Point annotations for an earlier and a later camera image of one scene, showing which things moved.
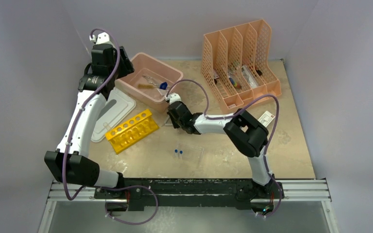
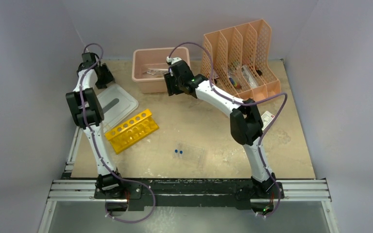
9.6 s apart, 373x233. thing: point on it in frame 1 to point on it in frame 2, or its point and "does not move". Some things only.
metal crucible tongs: [152, 80] to [154, 71]
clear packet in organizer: [249, 77] does not move
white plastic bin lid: [114, 112] does not move
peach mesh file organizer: [235, 64] does not move
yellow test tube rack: [131, 131] does not move
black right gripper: [175, 124] to [170, 78]
